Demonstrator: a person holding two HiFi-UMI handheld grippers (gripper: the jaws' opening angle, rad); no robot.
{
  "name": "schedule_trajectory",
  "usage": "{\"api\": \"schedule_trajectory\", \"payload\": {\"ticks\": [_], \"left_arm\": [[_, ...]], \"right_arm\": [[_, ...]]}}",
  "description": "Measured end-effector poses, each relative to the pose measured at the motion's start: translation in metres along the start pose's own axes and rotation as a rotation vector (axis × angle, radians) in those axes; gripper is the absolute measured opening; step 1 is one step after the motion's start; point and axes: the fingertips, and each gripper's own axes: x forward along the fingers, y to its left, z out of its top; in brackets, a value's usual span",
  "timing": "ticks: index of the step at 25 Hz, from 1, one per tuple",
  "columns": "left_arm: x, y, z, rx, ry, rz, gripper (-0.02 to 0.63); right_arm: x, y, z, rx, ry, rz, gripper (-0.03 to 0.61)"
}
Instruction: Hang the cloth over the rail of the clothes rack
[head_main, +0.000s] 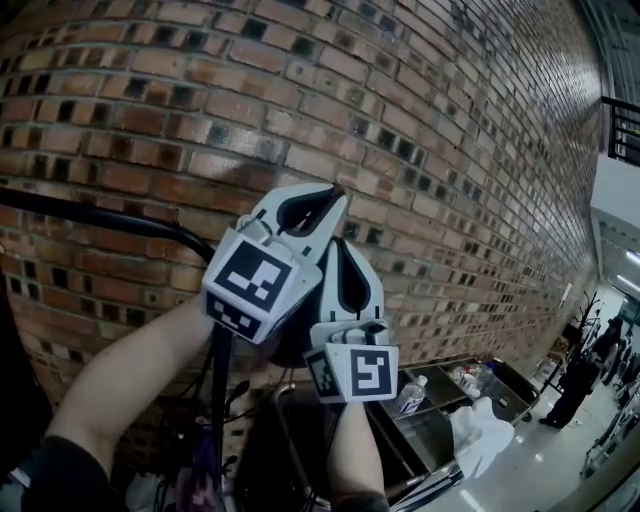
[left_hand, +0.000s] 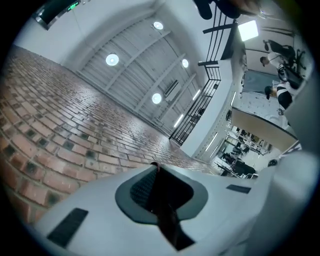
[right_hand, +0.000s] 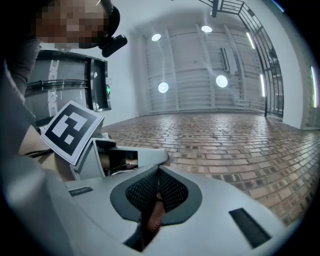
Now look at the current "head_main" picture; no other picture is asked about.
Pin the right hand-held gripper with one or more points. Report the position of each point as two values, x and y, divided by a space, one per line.
370 372

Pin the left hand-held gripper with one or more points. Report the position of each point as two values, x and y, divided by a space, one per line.
250 285

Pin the black clothes rack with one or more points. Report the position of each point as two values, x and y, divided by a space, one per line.
125 220

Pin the person's right forearm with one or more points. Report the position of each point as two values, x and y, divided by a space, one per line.
355 450

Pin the person's left forearm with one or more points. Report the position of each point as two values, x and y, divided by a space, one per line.
130 370

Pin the clear plastic water bottle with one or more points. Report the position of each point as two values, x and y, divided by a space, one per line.
412 395

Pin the metal utility cart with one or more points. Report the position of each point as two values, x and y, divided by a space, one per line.
425 435

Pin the crumpled clear plastic bottle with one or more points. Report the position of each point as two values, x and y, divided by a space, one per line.
487 382

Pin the white crumpled cloth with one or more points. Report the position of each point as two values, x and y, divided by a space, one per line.
482 435

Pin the black coat stand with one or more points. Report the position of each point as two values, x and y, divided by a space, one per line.
590 320

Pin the lavender hanging garment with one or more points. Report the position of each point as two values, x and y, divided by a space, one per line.
200 480

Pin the black metal railing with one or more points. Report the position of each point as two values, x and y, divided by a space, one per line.
622 132

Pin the person's black clothing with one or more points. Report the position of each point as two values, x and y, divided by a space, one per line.
65 475

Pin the white wall note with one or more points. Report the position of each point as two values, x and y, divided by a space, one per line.
567 294

